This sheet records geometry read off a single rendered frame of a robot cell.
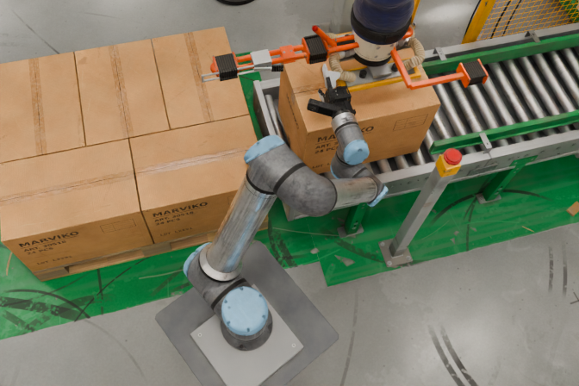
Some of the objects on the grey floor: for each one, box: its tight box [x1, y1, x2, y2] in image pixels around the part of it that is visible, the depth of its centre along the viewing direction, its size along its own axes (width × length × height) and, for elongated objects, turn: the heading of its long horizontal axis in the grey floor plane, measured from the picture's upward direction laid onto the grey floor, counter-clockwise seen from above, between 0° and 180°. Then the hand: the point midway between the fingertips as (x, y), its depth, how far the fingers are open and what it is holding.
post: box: [388, 154, 461, 258], centre depth 268 cm, size 7×7×100 cm
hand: (320, 77), depth 213 cm, fingers open, 14 cm apart
